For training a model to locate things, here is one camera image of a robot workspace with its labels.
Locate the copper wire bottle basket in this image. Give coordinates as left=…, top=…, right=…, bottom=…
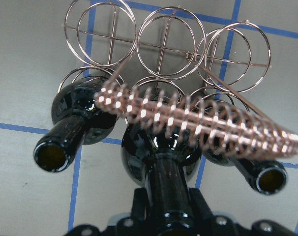
left=63, top=0, right=298, bottom=160

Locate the dark wine bottle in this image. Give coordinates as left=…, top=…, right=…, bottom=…
left=202, top=148, right=288, bottom=195
left=33, top=76, right=118, bottom=172
left=120, top=122, right=204, bottom=236

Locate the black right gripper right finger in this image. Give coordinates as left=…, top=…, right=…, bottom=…
left=189, top=188, right=213, bottom=219

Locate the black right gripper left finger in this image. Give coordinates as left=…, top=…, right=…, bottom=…
left=131, top=188, right=150, bottom=219

